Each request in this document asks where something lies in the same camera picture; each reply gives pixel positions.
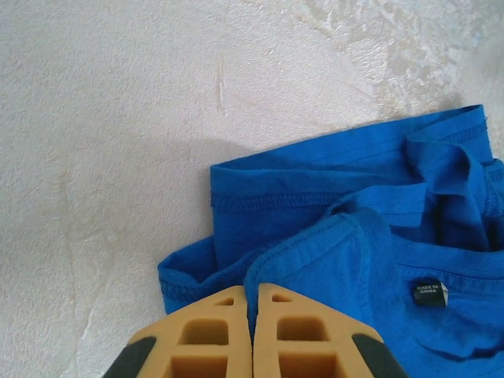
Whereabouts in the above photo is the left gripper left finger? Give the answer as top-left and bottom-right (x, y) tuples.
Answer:
(102, 285), (253, 378)

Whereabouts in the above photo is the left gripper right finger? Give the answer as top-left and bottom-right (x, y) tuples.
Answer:
(254, 282), (410, 378)

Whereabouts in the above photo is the blue t-shirt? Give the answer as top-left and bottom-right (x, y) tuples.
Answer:
(157, 104), (504, 378)

